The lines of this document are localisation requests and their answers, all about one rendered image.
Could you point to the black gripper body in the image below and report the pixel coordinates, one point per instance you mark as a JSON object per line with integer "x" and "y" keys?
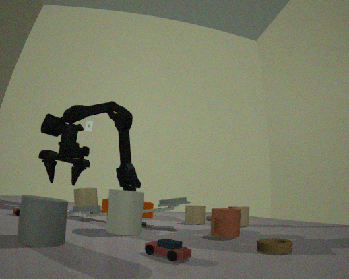
{"x": 52, "y": 155}

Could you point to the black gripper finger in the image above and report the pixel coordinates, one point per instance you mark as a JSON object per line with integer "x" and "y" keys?
{"x": 50, "y": 168}
{"x": 75, "y": 171}

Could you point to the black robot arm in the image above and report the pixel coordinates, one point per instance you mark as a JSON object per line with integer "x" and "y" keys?
{"x": 55, "y": 126}

